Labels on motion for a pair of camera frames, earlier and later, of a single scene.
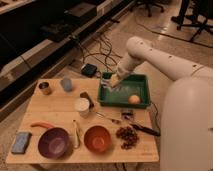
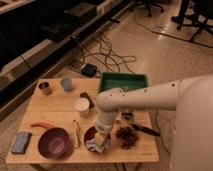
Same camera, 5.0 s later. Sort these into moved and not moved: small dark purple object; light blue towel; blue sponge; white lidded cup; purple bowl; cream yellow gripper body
Moved: cream yellow gripper body; light blue towel
Not moved: blue sponge; white lidded cup; purple bowl; small dark purple object
